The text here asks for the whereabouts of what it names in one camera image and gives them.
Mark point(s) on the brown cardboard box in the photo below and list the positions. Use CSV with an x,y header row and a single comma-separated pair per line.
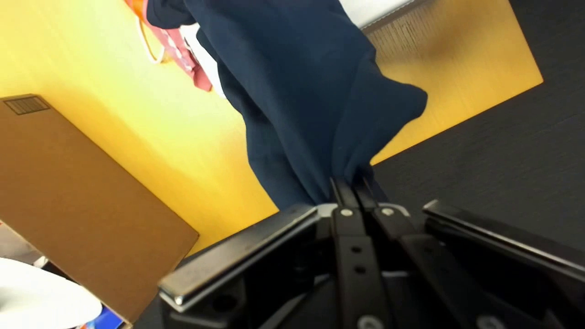
x,y
75,206

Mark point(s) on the pink orange cloth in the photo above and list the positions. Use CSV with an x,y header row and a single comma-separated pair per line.
x,y
166,45

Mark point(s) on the white paper plate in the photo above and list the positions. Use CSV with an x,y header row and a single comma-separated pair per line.
x,y
33,299

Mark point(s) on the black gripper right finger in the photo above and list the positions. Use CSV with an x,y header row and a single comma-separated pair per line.
x,y
455,290

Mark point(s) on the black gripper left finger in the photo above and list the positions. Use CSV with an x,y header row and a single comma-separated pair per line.
x,y
360,292

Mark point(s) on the dark blue shirt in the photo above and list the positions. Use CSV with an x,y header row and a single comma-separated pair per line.
x,y
305,84

